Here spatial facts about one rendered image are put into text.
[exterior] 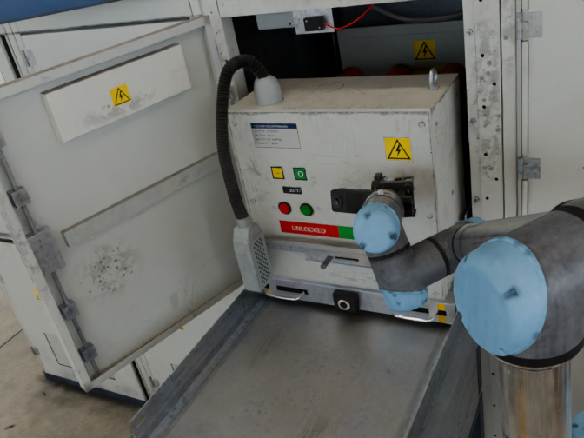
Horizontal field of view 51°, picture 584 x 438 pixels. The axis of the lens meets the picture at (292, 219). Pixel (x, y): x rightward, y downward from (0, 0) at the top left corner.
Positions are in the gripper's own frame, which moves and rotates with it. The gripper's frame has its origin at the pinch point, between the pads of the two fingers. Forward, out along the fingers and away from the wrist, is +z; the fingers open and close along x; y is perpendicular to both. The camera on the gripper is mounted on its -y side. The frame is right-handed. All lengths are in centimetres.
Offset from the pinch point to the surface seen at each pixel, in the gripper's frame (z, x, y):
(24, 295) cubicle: 74, -52, -161
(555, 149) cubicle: 3.9, 4.3, 35.1
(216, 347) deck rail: 0, -38, -45
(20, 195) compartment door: -23, 8, -72
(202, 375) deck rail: -9, -41, -46
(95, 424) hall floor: 69, -108, -137
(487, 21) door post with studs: 2.3, 31.2, 22.7
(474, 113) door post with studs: 8.5, 12.8, 19.6
